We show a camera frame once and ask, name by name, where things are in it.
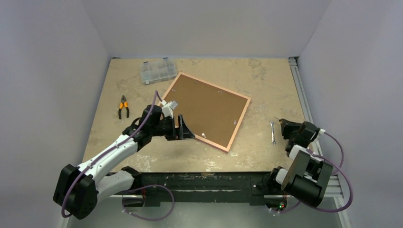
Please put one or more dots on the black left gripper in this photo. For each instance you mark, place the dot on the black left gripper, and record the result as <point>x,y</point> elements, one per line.
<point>183,132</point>

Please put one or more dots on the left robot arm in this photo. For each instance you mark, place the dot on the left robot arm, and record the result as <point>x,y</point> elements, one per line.
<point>80,188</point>

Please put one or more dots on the clear plastic screw organizer box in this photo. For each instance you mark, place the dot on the clear plastic screw organizer box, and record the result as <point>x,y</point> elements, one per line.
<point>158,70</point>

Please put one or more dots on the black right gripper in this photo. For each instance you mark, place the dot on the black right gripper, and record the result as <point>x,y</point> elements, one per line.
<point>290,129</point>

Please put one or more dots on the silver wrench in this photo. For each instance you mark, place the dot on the silver wrench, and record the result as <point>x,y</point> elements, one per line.
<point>273,141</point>

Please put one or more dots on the pink photo frame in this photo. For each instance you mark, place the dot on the pink photo frame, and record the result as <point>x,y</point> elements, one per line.
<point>212,113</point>

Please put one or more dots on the orange black pliers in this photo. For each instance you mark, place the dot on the orange black pliers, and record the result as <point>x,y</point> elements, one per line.
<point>123,104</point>

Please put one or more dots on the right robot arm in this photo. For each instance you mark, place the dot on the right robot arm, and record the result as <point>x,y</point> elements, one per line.
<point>308,176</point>

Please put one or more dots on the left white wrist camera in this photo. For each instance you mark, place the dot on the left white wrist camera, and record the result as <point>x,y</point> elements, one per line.
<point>168,108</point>

